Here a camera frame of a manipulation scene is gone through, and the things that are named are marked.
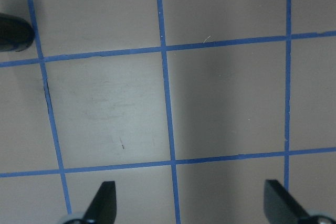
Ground dark wine bottle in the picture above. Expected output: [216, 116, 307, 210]
[1, 13, 35, 52]

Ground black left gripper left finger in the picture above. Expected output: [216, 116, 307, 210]
[60, 180, 117, 224]

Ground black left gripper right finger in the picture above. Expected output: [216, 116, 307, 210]
[264, 179, 336, 224]

